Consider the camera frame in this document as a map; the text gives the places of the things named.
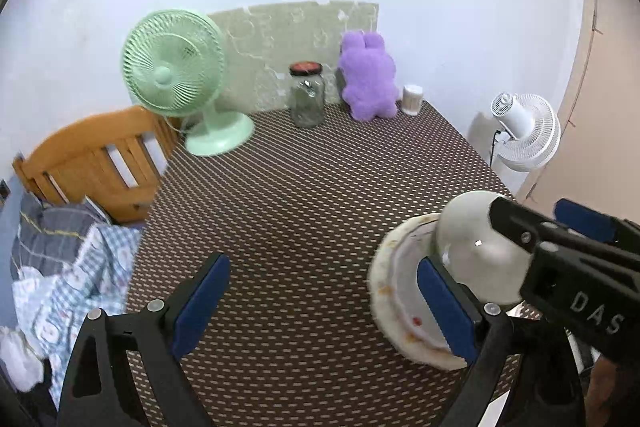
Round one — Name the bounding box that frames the dark cloth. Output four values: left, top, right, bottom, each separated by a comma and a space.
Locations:
10, 357, 61, 427

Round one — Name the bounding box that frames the purple plush toy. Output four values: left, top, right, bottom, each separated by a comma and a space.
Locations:
337, 32, 399, 122

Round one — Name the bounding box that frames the wooden bed headboard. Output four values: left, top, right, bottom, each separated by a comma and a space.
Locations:
12, 105, 182, 225

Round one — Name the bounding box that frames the blue checkered blanket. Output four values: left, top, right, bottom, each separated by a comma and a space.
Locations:
11, 222, 143, 388

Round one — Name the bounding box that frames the glass jar with dark lid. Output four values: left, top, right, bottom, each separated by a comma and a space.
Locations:
289, 62, 326, 128

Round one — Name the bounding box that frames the green desk fan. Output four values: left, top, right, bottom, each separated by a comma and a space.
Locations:
121, 9, 256, 156

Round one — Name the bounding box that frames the white cloth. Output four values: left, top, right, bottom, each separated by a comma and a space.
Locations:
0, 327, 46, 393

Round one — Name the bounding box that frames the white desk fan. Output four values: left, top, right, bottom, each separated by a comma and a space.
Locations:
489, 92, 561, 172

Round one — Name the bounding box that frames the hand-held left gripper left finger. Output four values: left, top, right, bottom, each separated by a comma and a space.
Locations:
57, 253, 231, 427

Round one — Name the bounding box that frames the beige door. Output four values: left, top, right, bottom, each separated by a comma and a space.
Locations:
515, 0, 640, 228

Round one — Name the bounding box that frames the white plate with red flower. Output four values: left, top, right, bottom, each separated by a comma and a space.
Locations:
390, 227, 453, 352

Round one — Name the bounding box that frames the large round yellow floral plate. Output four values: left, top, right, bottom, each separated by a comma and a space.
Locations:
366, 213, 526, 372

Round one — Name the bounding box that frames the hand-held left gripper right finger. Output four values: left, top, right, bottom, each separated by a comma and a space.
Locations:
416, 257, 586, 427

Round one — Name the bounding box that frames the grey plaid pillow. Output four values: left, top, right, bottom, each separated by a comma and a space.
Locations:
12, 192, 113, 280

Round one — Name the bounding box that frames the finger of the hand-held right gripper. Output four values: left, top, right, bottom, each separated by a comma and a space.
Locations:
487, 196, 573, 254
555, 199, 640, 258

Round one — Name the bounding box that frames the brown polka dot tablecloth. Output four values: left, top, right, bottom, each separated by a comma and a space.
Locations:
125, 101, 546, 427

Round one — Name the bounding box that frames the toothpick holder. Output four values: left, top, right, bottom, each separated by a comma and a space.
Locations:
402, 84, 426, 116

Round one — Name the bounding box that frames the grey floral ceramic bowl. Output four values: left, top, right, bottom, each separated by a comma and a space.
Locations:
434, 190, 535, 308

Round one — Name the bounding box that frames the green patterned wall sticker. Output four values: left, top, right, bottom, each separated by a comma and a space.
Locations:
207, 0, 379, 115

